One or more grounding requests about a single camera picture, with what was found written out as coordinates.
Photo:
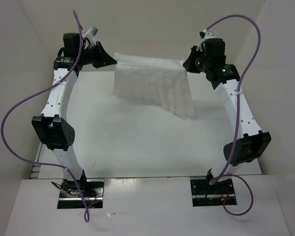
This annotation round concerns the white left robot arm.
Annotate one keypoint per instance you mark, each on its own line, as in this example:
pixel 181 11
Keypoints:
pixel 51 125

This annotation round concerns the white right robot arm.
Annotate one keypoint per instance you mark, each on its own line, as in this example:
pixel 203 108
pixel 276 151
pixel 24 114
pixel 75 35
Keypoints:
pixel 249 141

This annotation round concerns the white pleated skirt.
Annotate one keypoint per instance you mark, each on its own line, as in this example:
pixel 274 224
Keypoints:
pixel 161 81

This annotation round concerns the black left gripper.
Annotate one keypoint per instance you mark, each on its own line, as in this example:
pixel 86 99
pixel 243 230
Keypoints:
pixel 103 58

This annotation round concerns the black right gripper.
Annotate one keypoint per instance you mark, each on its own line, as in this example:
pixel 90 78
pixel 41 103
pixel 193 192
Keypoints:
pixel 190 64

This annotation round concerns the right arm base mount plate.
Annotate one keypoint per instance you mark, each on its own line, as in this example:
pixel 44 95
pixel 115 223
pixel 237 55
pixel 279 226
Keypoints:
pixel 206 195

